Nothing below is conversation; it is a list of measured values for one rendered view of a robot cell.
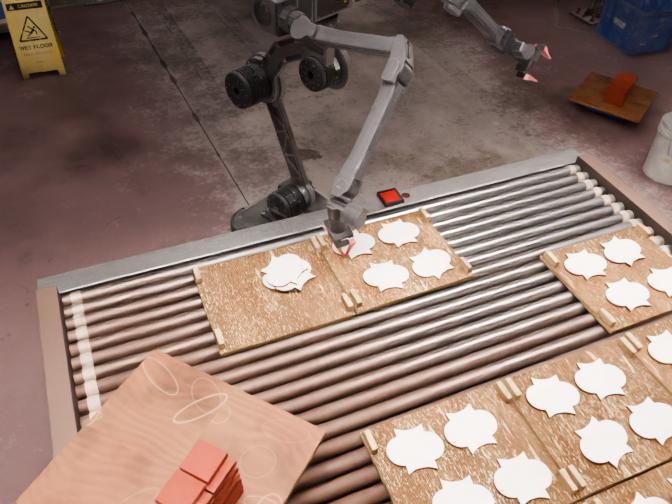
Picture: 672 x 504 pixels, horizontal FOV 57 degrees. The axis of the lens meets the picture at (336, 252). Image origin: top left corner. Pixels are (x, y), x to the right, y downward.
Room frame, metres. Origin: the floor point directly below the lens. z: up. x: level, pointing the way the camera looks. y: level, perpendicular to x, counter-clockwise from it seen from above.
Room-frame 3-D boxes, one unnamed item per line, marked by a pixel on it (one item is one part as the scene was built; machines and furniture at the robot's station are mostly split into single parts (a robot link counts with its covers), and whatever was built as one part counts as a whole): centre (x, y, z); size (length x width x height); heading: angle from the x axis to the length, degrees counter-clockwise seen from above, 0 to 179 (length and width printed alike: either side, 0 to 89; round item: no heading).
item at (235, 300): (1.29, 0.19, 0.93); 0.41 x 0.35 x 0.02; 114
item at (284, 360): (1.24, -0.25, 0.90); 1.95 x 0.05 x 0.05; 115
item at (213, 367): (1.28, -0.23, 0.90); 1.95 x 0.05 x 0.05; 115
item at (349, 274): (1.47, -0.18, 0.93); 0.41 x 0.35 x 0.02; 116
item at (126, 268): (1.71, -0.03, 0.89); 2.08 x 0.09 x 0.06; 115
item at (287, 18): (2.07, 0.18, 1.45); 0.09 x 0.08 x 0.12; 138
